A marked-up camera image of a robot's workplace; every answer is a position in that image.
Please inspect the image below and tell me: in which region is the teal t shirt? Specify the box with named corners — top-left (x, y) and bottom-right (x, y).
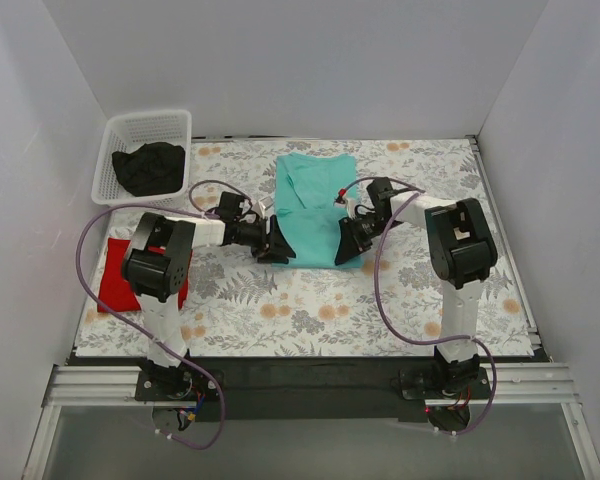
top-left (274, 152), bottom-right (357, 269)

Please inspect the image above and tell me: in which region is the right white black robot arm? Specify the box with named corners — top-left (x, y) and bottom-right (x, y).
top-left (334, 177), bottom-right (498, 398)

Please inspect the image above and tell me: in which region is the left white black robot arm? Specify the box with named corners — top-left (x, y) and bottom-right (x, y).
top-left (121, 192), bottom-right (296, 400)

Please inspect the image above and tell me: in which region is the black crumpled t shirt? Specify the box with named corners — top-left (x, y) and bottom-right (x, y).
top-left (111, 142), bottom-right (186, 197)

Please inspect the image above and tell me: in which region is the white plastic basket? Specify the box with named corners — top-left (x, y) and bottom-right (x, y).
top-left (91, 109), bottom-right (192, 207)

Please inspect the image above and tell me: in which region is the red folded t shirt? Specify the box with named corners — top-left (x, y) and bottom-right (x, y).
top-left (98, 237), bottom-right (191, 312)

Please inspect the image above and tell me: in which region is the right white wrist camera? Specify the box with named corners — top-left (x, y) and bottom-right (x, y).
top-left (333, 188), bottom-right (361, 218)

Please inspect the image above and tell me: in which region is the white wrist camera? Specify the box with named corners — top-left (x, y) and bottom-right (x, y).
top-left (333, 188), bottom-right (361, 218)
top-left (251, 196), bottom-right (274, 218)

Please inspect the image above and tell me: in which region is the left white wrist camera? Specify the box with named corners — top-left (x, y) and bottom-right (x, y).
top-left (251, 196), bottom-right (274, 218)

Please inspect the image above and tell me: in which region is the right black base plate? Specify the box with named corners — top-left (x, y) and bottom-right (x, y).
top-left (397, 363), bottom-right (491, 400)

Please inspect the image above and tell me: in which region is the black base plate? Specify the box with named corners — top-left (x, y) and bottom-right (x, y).
top-left (397, 363), bottom-right (491, 400)
top-left (134, 369), bottom-right (219, 402)

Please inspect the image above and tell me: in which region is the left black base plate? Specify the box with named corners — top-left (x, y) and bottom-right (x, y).
top-left (134, 369), bottom-right (219, 402)

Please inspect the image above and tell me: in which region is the aluminium frame rail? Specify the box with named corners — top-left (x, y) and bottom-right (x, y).
top-left (44, 358), bottom-right (578, 406)

